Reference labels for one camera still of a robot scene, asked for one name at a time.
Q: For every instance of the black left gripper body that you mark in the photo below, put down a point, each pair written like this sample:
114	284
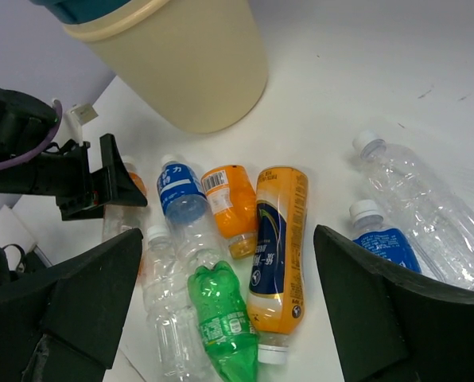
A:
32	162

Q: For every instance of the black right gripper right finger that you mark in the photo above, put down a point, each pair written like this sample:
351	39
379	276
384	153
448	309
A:
389	323

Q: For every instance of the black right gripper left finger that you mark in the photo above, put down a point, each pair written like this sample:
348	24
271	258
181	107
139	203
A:
64	323

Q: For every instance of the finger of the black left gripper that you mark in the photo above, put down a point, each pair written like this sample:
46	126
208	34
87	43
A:
113	184

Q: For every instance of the blue label clear bottle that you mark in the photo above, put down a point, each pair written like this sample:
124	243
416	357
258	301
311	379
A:
188	215

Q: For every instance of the large clear plastic bottle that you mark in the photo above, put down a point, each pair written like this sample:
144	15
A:
437	223

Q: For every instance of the short orange bottle barcode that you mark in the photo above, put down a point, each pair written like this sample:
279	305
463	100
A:
233	204

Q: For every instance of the small clear plastic bottle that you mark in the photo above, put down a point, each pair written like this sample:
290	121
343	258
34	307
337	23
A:
170	314

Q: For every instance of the green plastic bottle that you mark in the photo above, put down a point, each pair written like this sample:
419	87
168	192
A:
228	336

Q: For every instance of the beige bin with teal liner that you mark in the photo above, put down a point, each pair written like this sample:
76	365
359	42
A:
201	65

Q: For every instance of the tall orange navy bottle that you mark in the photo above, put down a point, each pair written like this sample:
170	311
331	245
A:
275	299

